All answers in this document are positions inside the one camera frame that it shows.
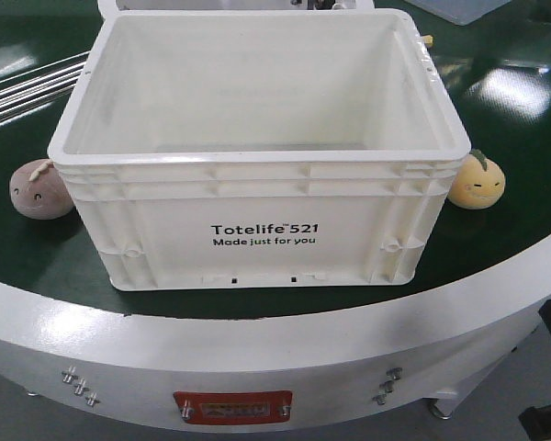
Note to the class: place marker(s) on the white Totelife plastic crate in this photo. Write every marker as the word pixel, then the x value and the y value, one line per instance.
pixel 243 149

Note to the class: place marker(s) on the yellow round plush toy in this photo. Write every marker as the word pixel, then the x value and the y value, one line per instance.
pixel 479 183

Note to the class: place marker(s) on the pink round plush toy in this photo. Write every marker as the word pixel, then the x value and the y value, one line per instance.
pixel 38 192

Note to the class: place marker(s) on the red warning label plate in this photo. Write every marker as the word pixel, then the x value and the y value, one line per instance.
pixel 234 408

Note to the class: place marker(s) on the green conveyor belt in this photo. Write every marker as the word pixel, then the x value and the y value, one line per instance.
pixel 497 71

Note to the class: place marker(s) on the steel conveyor rollers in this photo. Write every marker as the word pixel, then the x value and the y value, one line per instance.
pixel 27 91

